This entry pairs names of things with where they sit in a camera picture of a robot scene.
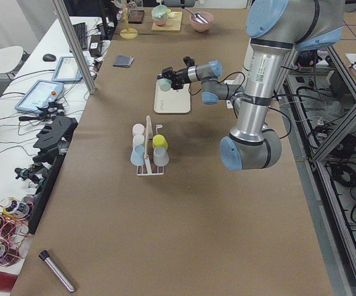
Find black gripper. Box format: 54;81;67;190
157;67;189;90

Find blue teach pendant near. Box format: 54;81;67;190
15;80;64;113

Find aluminium frame post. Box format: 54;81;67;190
51;0;96;94

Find grey folded cloth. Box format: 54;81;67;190
113;55;134;68

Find light blue cup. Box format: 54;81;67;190
130;145;145;167

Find wooden mug tree stand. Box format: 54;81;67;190
111;0;138;39

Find white wire cup rack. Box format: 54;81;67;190
136;125;166;176

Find cream rabbit tray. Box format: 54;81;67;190
154;81;191;114

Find cream white cup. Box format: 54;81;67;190
132;134;145;148

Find black keyboard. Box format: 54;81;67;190
72;22;88;51

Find black metal tube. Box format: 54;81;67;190
39;250;76;293

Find stacked green bowls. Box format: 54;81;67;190
151;5;168;26

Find pink cup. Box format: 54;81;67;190
132;123;145;136

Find wooden cutting board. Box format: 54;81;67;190
152;12;182;33

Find black tray with glasses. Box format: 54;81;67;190
128;10;145;24

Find pink bowl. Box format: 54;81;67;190
189;11;214;33

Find black computer mouse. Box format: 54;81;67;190
42;54;56;62

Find blue teach pendant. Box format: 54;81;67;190
52;56;82;83
15;80;64;113

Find grey cup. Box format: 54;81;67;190
153;146;169;167

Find green cup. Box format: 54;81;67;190
158;78;172;92

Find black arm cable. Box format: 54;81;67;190
187;71;293;139

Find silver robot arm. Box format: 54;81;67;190
157;1;345;171

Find blue teach pendant far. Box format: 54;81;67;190
52;56;82;83

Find yellow cup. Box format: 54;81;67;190
152;134;168;150

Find metal ice scoop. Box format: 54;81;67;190
184;7;208;23

